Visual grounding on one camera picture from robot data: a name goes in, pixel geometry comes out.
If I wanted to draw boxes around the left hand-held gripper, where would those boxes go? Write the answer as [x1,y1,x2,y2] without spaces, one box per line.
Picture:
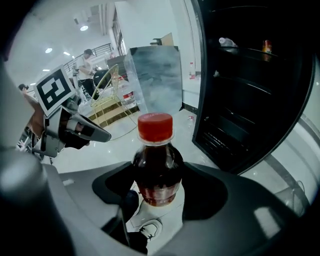
[33,64,113,159]

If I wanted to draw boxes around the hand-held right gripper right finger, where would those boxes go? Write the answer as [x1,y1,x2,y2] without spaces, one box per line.
[151,161,302,256]

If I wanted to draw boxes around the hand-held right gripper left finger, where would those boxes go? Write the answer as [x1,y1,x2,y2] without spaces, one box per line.
[58,161,141,256]

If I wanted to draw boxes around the red-capped dark drink bottle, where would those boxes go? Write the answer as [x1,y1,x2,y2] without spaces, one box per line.
[131,112,186,208]

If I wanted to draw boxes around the black cabinet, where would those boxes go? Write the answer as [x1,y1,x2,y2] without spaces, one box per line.
[191,0,315,173]

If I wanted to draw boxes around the person's left forearm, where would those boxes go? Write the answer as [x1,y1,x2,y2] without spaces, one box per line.
[23,93,48,140]

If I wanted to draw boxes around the person's left hand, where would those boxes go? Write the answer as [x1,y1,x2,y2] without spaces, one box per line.
[65,121,85,134]

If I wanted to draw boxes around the striped wooden platform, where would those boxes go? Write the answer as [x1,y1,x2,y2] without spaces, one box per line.
[86,99,141,128]

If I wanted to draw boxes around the large clear water jug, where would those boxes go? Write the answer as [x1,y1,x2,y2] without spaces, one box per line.
[118,76,138,110]

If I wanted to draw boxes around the person's black trousers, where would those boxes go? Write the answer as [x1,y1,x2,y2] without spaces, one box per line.
[109,189,149,256]

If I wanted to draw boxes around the grey waste bin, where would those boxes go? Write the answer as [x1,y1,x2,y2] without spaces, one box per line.
[273,179,311,217]

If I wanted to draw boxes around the person's white right shoe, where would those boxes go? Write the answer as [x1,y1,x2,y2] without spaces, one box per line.
[138,218,164,243]

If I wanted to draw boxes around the black balcony railing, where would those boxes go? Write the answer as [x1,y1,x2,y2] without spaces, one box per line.
[63,42,113,72]

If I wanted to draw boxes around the brown cardboard box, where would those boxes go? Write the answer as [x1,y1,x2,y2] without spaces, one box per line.
[149,32,174,47]

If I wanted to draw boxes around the clear plastic water bottle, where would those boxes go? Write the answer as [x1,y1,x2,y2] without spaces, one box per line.
[218,37,239,49]

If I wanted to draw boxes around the orange soda bottle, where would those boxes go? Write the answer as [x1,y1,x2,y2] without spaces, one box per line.
[261,39,273,55]

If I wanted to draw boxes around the yellow wire basket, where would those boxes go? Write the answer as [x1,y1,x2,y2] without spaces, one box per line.
[89,63,139,141]

